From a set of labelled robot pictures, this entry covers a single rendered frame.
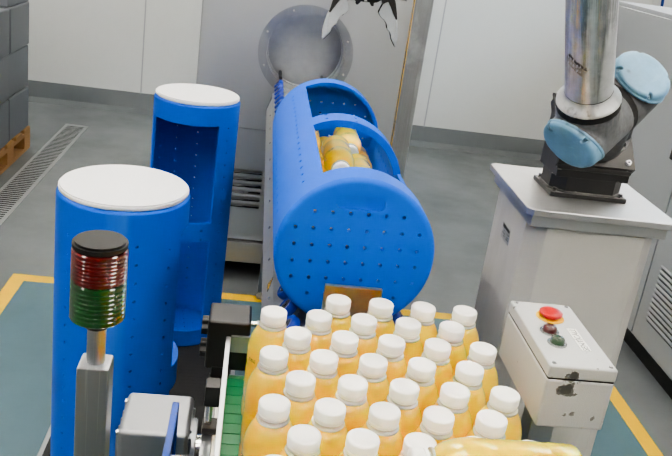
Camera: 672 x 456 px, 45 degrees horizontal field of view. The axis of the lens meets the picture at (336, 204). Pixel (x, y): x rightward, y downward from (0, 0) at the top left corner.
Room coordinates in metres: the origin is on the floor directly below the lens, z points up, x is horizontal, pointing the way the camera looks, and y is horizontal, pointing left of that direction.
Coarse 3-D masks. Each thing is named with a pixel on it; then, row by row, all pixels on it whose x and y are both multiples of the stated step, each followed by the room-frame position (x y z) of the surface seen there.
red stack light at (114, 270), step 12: (72, 252) 0.82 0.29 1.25; (72, 264) 0.82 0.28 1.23; (84, 264) 0.81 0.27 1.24; (96, 264) 0.81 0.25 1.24; (108, 264) 0.81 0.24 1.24; (120, 264) 0.83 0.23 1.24; (72, 276) 0.82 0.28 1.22; (84, 276) 0.81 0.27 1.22; (96, 276) 0.81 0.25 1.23; (108, 276) 0.81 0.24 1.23; (120, 276) 0.83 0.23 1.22; (96, 288) 0.81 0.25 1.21; (108, 288) 0.81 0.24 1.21
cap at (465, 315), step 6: (456, 306) 1.18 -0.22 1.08; (462, 306) 1.18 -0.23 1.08; (468, 306) 1.18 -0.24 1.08; (456, 312) 1.16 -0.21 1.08; (462, 312) 1.16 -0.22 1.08; (468, 312) 1.16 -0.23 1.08; (474, 312) 1.16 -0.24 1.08; (456, 318) 1.15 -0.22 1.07; (462, 318) 1.15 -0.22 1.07; (468, 318) 1.15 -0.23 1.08; (474, 318) 1.15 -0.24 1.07; (462, 324) 1.15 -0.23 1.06; (468, 324) 1.15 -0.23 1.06
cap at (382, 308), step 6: (372, 300) 1.15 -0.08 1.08; (378, 300) 1.16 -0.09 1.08; (384, 300) 1.16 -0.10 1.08; (372, 306) 1.14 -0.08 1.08; (378, 306) 1.14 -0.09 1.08; (384, 306) 1.14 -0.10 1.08; (390, 306) 1.14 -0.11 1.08; (372, 312) 1.14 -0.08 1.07; (378, 312) 1.13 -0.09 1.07; (384, 312) 1.13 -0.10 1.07; (390, 312) 1.14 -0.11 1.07; (384, 318) 1.13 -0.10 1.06
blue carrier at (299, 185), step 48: (288, 96) 2.10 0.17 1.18; (336, 96) 2.16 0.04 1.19; (288, 144) 1.67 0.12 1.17; (384, 144) 1.71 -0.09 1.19; (288, 192) 1.38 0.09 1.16; (336, 192) 1.29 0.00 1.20; (384, 192) 1.30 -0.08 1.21; (288, 240) 1.28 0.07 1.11; (336, 240) 1.29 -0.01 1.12; (384, 240) 1.31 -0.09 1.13; (432, 240) 1.32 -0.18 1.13; (288, 288) 1.29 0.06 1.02; (384, 288) 1.31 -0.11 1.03
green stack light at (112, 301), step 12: (72, 288) 0.82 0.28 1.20; (84, 288) 0.81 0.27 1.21; (120, 288) 0.83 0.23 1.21; (72, 300) 0.82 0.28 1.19; (84, 300) 0.81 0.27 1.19; (96, 300) 0.81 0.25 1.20; (108, 300) 0.82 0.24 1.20; (120, 300) 0.83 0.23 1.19; (72, 312) 0.82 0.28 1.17; (84, 312) 0.81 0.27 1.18; (96, 312) 0.81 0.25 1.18; (108, 312) 0.82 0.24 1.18; (120, 312) 0.83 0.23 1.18; (84, 324) 0.81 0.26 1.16; (96, 324) 0.81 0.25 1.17; (108, 324) 0.82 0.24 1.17
